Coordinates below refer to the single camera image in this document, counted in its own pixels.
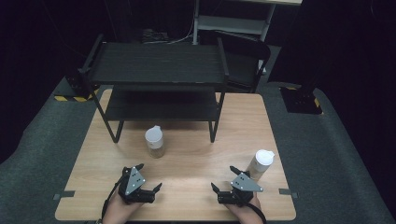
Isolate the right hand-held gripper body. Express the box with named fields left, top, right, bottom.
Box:
left=217, top=172, right=264, bottom=207

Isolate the white cable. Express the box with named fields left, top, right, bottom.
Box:
left=148, top=18, right=196, bottom=45

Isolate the grey tape piece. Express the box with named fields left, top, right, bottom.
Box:
left=52, top=189, right=76, bottom=201
left=277, top=188, right=300, bottom=200

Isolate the glass jar with brown contents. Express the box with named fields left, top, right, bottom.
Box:
left=144, top=125, right=166, bottom=160

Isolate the white metal stand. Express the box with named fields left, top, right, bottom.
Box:
left=191, top=0, right=304, bottom=43

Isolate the person's right hand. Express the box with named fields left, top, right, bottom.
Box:
left=224, top=192, right=265, bottom=224

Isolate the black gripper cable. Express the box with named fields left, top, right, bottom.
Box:
left=245, top=199, right=268, bottom=224
left=100, top=175, right=126, bottom=220

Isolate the black stand base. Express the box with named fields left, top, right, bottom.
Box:
left=279, top=86, right=323, bottom=116
left=64, top=73, right=95, bottom=98

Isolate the glass jar with pale contents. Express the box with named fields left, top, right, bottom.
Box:
left=245, top=148, right=276, bottom=182

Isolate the black chair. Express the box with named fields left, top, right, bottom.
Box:
left=218, top=30, right=272, bottom=94

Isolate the yellow black hazard tape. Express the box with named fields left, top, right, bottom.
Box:
left=53, top=89, right=101, bottom=104

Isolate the black two-tier shelf rack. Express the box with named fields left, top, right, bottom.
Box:
left=78, top=33, right=231, bottom=145

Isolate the person's left hand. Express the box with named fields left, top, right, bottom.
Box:
left=102, top=189, right=145, bottom=224

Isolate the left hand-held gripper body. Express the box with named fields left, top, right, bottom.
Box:
left=118, top=165, right=157, bottom=205

